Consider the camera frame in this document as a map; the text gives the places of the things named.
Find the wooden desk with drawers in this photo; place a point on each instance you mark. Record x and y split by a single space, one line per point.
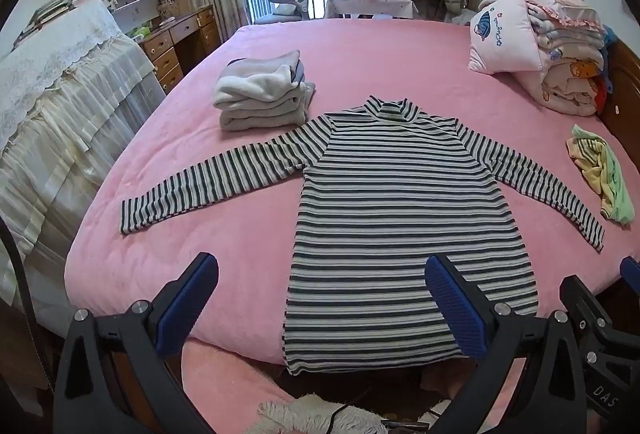
170 49

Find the pastel yellow green garment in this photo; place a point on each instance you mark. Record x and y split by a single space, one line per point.
607 174

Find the cartoon print folded quilt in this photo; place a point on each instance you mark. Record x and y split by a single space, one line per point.
565 84

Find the blue cloth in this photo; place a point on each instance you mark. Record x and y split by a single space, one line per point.
610 42

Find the white pillow with whale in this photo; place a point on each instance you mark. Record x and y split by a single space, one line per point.
500 34

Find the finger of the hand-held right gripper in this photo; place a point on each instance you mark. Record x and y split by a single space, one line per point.
582 299
631 269

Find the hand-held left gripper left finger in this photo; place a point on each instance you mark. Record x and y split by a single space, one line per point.
187 309

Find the striped turtleneck shirt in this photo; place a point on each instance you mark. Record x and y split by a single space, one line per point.
390 214

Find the wooden bed headboard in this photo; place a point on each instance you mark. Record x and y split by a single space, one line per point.
624 114

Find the lace covered furniture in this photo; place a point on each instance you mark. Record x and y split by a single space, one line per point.
60 114

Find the stack of books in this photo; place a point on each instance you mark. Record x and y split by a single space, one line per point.
47 12

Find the green packet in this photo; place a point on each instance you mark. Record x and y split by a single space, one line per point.
139 33

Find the pink bed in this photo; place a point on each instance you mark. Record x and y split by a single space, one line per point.
200 164

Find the small table with tablecloth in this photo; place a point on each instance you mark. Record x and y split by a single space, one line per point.
370 5

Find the folded grey clothes stack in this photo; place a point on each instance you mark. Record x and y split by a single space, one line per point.
260 99

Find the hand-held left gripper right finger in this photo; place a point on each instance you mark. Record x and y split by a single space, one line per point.
457 309

